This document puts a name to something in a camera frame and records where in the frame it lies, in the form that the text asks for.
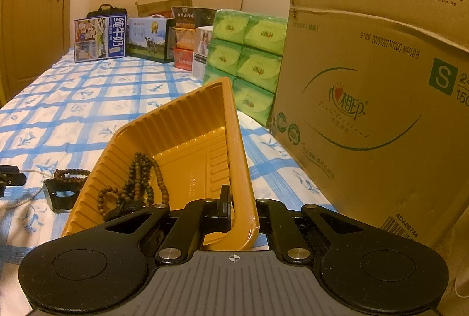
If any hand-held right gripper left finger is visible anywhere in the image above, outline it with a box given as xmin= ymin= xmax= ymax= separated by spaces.
xmin=97 ymin=185 xmax=235 ymax=264

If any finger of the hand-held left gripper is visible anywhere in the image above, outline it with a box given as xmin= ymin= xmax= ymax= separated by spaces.
xmin=0 ymin=165 xmax=27 ymax=198

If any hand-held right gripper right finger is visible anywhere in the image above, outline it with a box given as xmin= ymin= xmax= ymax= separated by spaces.
xmin=256 ymin=198 xmax=372 ymax=263

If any pale bead strand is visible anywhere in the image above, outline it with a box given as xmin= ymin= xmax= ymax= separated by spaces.
xmin=6 ymin=169 xmax=54 ymax=210

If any black wristband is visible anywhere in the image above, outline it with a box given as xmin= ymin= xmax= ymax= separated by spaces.
xmin=43 ymin=178 xmax=80 ymax=211

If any brown bead bracelet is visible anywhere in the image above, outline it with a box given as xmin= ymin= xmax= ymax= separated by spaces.
xmin=53 ymin=169 xmax=91 ymax=182

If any brown bead necklace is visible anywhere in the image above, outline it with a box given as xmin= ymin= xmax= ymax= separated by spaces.
xmin=132 ymin=152 xmax=173 ymax=209

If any golden plastic tray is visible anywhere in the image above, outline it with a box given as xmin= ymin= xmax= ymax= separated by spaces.
xmin=60 ymin=77 xmax=261 ymax=252

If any dark bead bracelet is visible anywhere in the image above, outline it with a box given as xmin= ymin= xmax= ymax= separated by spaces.
xmin=97 ymin=186 xmax=124 ymax=222

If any blue checked bedsheet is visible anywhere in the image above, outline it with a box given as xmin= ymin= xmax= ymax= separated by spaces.
xmin=0 ymin=52 xmax=343 ymax=265

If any stack of green tissue packs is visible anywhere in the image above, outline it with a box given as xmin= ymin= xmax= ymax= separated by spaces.
xmin=202 ymin=8 xmax=288 ymax=128

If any red box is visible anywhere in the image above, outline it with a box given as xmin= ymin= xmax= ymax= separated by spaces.
xmin=171 ymin=48 xmax=195 ymax=69

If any wooden door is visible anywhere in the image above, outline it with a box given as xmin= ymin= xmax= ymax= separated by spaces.
xmin=0 ymin=0 xmax=79 ymax=112

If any white box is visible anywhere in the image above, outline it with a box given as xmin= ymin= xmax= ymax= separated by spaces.
xmin=192 ymin=26 xmax=213 ymax=79

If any large cardboard box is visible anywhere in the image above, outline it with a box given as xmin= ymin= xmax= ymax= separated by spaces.
xmin=269 ymin=0 xmax=469 ymax=251

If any blue milk carton box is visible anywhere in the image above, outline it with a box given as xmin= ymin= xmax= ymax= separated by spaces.
xmin=74 ymin=13 xmax=128 ymax=63

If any orange box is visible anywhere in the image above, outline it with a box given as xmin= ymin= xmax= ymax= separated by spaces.
xmin=172 ymin=27 xmax=196 ymax=49

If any green cow print box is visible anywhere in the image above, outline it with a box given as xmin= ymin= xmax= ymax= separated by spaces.
xmin=128 ymin=15 xmax=176 ymax=63

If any black printed box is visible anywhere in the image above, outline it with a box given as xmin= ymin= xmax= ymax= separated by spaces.
xmin=171 ymin=6 xmax=217 ymax=28

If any black bag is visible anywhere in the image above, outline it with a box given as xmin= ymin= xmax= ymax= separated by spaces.
xmin=87 ymin=3 xmax=127 ymax=19

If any small brown cardboard box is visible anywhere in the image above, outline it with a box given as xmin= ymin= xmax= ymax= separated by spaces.
xmin=136 ymin=0 xmax=193 ymax=18

